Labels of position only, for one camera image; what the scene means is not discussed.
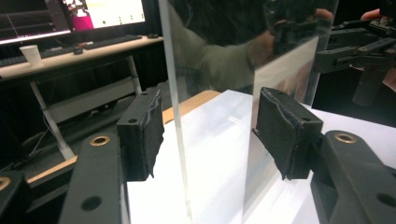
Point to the black computer mouse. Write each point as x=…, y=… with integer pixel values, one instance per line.
x=77, y=50
x=152, y=35

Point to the black keyboard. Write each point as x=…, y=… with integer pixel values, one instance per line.
x=115, y=41
x=53, y=53

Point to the white paper cup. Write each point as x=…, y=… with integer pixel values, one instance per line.
x=31, y=55

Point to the clear acrylic frame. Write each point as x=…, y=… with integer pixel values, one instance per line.
x=214, y=140

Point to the desk with white metal frame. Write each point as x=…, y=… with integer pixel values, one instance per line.
x=93, y=54

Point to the computer monitor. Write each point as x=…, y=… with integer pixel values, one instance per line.
x=31, y=18
x=115, y=12

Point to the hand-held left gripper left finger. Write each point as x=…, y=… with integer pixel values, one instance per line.
x=140, y=137

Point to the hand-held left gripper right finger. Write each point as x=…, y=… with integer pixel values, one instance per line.
x=286, y=133

